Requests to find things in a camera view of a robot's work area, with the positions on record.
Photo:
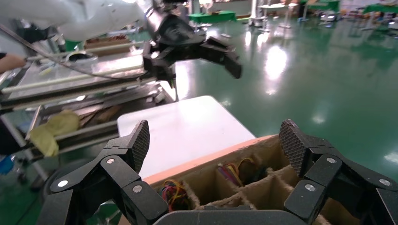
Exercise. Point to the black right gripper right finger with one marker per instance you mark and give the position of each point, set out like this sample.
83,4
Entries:
335,186

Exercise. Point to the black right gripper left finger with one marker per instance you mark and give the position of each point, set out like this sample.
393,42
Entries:
93,186

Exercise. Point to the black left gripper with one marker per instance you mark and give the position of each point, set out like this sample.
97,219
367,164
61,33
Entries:
177,32

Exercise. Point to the person bare forearm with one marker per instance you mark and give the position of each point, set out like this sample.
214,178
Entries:
9,62

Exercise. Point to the green cloth table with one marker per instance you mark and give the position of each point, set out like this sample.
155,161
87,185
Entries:
379,7
211,16
323,4

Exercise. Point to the yellow cloth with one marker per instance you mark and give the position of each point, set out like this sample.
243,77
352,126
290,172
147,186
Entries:
56,127

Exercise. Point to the white machine column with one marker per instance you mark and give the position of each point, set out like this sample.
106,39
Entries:
255,12

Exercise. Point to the brown cardboard piece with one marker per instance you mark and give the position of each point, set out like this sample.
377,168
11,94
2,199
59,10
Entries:
105,43

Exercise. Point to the blue plastic container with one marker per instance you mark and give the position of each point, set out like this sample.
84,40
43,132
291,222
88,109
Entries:
6,164

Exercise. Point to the brown cardboard divider box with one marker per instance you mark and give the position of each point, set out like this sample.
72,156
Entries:
217,189

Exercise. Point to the metal shelf cart white rails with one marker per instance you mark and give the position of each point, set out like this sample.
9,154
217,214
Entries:
40,77

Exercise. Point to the white pedestal table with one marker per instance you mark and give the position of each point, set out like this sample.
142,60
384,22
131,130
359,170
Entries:
276,6

